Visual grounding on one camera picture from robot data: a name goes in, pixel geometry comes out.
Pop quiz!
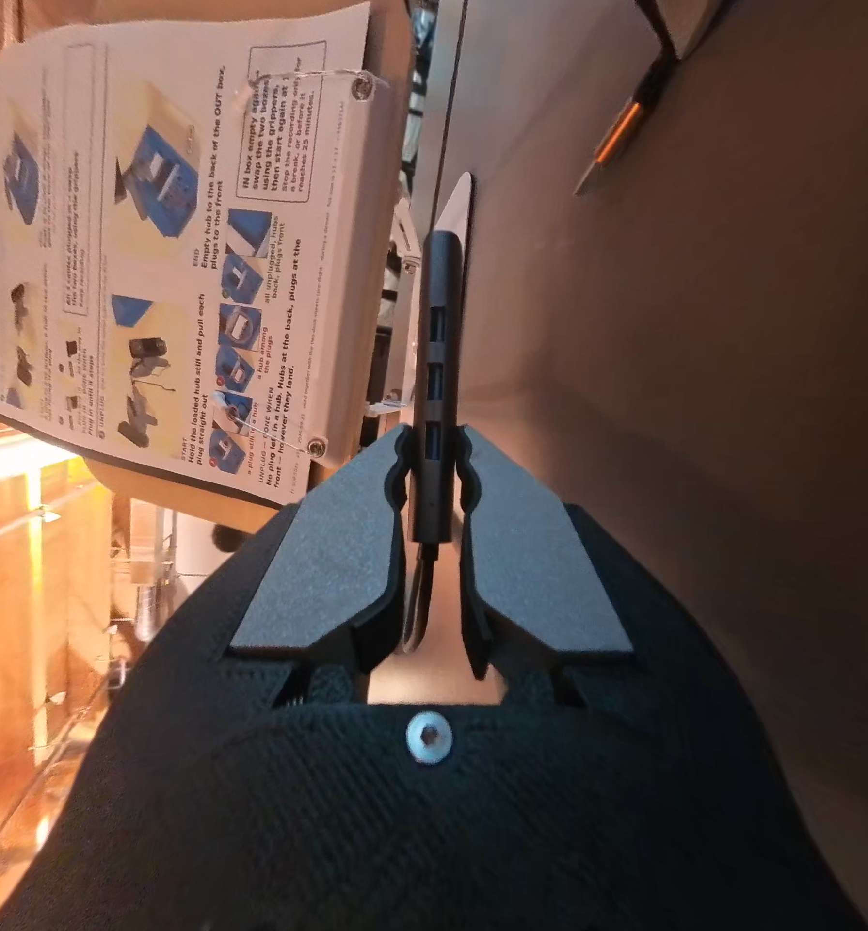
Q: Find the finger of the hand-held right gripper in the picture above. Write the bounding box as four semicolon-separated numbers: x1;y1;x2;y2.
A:
634;0;735;61

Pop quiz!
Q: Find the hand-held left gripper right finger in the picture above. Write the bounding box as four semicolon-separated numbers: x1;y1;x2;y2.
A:
456;425;636;682

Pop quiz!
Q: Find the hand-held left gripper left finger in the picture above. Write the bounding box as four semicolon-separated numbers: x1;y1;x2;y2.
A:
228;424;415;675

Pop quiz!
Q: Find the orange plug usb cable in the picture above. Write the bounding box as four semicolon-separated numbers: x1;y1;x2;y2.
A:
574;54;679;197

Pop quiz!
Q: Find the dark grey slim usb hub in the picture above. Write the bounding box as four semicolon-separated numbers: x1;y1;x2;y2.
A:
407;231;464;545

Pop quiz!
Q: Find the white stand base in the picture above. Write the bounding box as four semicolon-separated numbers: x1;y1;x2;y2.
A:
427;172;476;344

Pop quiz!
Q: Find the clear plastic bin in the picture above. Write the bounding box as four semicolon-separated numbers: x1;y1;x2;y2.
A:
0;418;180;896

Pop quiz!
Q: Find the instruction sheet on board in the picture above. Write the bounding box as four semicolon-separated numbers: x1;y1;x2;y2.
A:
0;0;418;510

